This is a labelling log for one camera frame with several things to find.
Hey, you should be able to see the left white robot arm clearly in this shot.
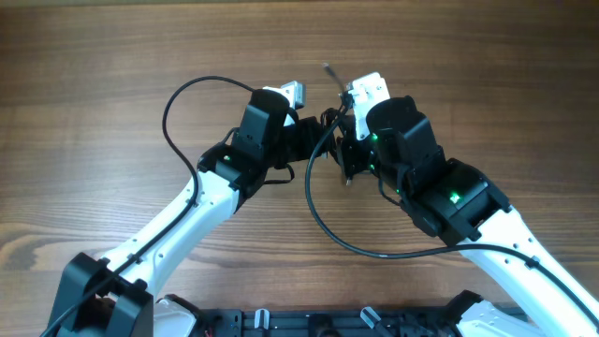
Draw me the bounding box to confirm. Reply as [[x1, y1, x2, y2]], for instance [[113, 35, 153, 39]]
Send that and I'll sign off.
[[44, 81, 320, 336]]

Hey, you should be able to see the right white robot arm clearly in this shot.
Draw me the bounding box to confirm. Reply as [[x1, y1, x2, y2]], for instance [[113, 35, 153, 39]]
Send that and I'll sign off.
[[349, 96, 598, 336]]

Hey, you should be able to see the black aluminium base frame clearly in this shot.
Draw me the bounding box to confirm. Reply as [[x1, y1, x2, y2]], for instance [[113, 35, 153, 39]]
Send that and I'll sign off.
[[197, 307, 462, 337]]

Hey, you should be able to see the black usb cable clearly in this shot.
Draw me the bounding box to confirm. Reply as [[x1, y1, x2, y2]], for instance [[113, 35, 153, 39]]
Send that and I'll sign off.
[[319, 62, 357, 186]]

